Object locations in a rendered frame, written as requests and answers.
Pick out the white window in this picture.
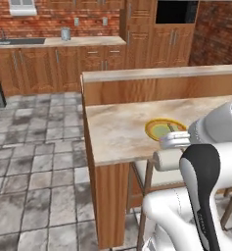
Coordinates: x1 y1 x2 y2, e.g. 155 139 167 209
8 0 38 17

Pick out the wooden base cupboard run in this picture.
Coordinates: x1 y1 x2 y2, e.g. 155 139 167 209
0 35 127 98

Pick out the yellow green plate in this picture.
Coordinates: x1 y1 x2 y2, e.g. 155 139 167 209
144 118 188 142

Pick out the wooden stool cream cushion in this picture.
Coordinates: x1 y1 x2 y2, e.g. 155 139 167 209
126 148 188 251
219 185 232 231

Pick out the tall wooden cupboard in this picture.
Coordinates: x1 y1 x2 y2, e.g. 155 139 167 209
118 0 201 71

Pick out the silver metal canister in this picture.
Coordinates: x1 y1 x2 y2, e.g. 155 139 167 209
60 26 71 42

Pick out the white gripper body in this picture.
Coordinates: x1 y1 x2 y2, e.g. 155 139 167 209
159 130 191 150

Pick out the black sink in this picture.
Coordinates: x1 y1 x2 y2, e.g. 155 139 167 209
0 37 47 46

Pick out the black built-in oven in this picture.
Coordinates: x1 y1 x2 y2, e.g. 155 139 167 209
155 0 200 25

